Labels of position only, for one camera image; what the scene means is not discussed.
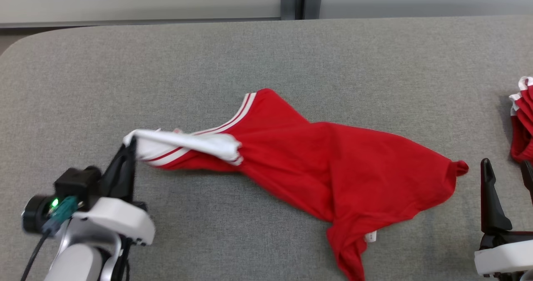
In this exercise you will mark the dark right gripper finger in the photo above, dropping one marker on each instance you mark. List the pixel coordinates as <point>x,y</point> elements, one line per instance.
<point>529,175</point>
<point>491,210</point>

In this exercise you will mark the red jersey with white trim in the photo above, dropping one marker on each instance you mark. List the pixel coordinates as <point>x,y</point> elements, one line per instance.
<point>333,164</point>

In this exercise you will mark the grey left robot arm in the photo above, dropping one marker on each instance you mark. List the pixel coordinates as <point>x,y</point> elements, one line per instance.
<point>75,266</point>

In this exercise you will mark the red shorts with white stripe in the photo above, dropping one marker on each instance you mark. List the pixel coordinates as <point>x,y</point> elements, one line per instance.
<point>522,123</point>

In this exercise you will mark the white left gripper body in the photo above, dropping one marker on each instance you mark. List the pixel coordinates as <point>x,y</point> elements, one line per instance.
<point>120,222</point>

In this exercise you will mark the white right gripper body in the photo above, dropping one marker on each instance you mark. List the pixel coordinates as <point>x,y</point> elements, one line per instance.
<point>504,258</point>

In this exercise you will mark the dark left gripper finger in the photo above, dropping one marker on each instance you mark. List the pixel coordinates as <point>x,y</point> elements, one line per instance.
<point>130,172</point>
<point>114,177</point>

